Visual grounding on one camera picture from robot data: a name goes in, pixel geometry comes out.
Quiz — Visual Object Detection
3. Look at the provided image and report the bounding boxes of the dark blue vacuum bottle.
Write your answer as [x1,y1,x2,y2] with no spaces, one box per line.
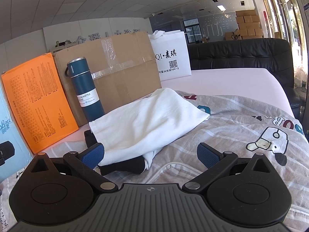
[65,57,105,122]

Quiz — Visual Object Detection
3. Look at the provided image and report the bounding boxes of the orange box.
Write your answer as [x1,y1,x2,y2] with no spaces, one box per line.
[2,53,78,154]

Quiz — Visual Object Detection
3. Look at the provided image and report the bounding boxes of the stacked cardboard boxes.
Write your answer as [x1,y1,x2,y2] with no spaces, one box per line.
[225,9,263,40]

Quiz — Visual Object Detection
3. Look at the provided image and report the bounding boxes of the black leather sofa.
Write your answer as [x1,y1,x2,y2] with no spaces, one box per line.
[188,38,301,118]

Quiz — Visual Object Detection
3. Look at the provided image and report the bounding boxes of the light blue Cabou box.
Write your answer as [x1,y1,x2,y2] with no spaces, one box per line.
[0,85,33,181]

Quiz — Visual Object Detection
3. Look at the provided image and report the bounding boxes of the black folded garment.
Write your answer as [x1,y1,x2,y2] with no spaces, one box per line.
[84,130,146,175]

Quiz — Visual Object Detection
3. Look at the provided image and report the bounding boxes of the white tote bag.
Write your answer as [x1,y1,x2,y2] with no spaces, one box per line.
[149,30,192,81]

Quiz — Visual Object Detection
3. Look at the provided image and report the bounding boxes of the white folded garment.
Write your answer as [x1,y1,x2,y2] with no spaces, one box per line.
[89,88,210,170]

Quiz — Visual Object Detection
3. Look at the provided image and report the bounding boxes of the brown cardboard box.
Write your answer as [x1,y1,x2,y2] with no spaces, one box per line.
[53,32,161,126]

